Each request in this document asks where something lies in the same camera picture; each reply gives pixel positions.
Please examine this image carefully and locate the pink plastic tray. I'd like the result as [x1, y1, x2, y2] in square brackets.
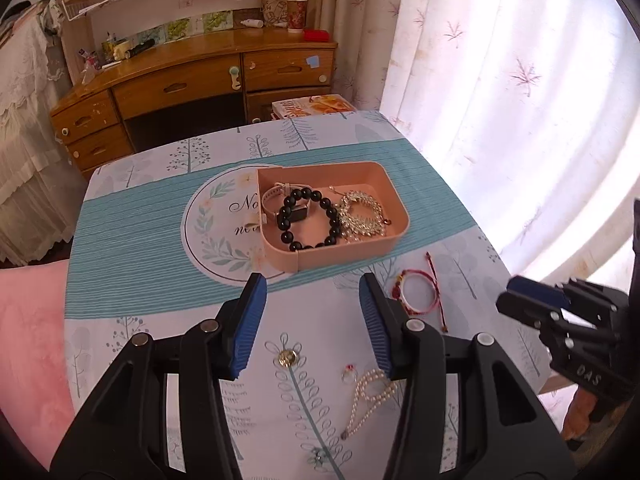
[256, 160, 411, 274]

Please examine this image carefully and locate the wooden desk with drawers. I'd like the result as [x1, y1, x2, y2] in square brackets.
[50, 25, 339, 182]

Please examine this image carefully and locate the silver crystal necklace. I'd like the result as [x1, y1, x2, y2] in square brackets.
[330, 186, 396, 241]

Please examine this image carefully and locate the leaf print curtain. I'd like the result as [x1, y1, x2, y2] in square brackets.
[320, 0, 640, 311]

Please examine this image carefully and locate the red paper cup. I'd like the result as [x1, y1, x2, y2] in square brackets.
[285, 0, 309, 34]

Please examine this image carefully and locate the beige strap watch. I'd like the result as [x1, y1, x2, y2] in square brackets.
[261, 183, 312, 223]

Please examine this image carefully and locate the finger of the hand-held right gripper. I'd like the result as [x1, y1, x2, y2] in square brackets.
[506, 274, 632, 333]
[496, 292, 636, 413]

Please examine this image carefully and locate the white lace cloth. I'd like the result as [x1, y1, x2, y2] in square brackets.
[0, 0, 87, 267]

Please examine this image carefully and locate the person's right hand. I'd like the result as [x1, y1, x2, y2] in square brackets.
[562, 387, 602, 442]

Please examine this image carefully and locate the pink blanket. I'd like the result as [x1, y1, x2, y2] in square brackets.
[0, 257, 82, 471]

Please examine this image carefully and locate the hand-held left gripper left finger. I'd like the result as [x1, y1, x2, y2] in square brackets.
[50, 272, 269, 480]

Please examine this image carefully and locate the pearl bracelet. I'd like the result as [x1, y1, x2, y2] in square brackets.
[342, 369, 398, 440]

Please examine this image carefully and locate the red string bracelet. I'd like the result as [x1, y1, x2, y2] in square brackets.
[393, 253, 448, 332]

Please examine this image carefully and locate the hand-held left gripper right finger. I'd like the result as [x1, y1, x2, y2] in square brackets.
[358, 273, 577, 480]

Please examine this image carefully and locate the yellow figurine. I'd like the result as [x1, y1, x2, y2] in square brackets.
[102, 42, 132, 66]

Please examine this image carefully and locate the black bead bracelet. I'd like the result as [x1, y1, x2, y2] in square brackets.
[276, 187, 343, 252]

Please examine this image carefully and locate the patterned beige cup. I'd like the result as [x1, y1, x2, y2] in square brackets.
[260, 0, 289, 29]

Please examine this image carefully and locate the black flashlight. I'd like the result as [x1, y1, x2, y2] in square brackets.
[125, 38, 156, 59]

